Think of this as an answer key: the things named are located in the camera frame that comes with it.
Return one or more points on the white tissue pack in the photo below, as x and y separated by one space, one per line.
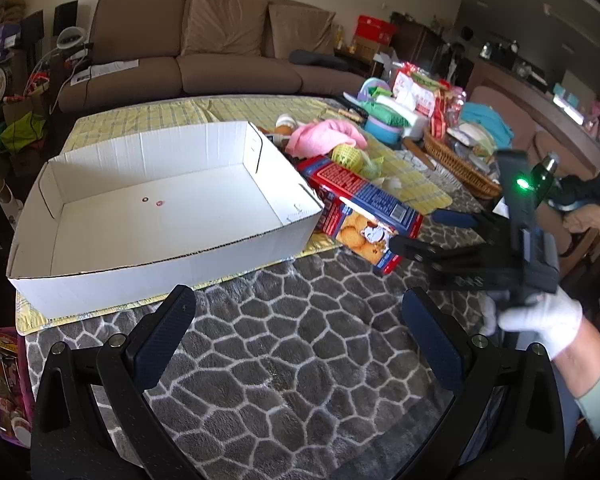
415 120

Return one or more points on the red cardboard box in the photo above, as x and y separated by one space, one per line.
375 30

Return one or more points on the teal cloth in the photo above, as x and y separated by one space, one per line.
490 120

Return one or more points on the purple plastic bowl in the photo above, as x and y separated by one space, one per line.
375 89

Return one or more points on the blue round container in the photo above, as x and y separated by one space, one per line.
382 132

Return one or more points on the brown sofa cushion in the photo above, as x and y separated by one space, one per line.
300 27
225 22

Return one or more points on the wooden counter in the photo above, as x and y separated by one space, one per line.
530 90

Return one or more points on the red biscuit box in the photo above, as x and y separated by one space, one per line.
360 205

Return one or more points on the yellow checked quilted mat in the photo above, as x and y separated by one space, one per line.
145 115

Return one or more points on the white paper sheets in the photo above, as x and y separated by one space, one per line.
107 67

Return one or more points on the dark grey cushion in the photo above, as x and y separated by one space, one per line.
320 58

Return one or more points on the grey patterned blanket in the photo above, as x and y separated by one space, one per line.
290 340

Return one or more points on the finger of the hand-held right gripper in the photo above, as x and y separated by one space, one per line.
412 249
452 217

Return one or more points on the pile of red snack packets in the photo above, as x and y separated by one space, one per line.
430 95

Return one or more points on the yellow-green bag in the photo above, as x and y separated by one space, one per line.
22 132

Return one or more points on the pink plastic basket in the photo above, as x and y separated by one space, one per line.
7 390

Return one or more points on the wicker basket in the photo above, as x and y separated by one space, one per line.
460 170

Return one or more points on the dark green bottle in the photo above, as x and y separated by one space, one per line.
547 175

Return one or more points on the brown sofa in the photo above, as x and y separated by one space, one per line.
230 75

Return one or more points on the pink towel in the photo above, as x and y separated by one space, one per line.
325 135

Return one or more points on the person's right forearm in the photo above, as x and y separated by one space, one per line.
590 375

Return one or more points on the person's right hand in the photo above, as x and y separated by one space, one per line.
550 320

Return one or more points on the green packet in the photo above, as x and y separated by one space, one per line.
392 116

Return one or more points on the white shuttlecock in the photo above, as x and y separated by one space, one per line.
395 183

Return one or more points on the white desk lamp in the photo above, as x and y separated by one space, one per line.
70 40

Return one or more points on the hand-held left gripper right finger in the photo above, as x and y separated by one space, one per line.
432 340

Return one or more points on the wooden stick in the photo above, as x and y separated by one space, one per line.
420 155

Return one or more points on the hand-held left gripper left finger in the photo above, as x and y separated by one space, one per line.
162 340

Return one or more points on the white cardboard box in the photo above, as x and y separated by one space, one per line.
155 210

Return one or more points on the black speaker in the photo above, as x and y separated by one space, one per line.
32 27

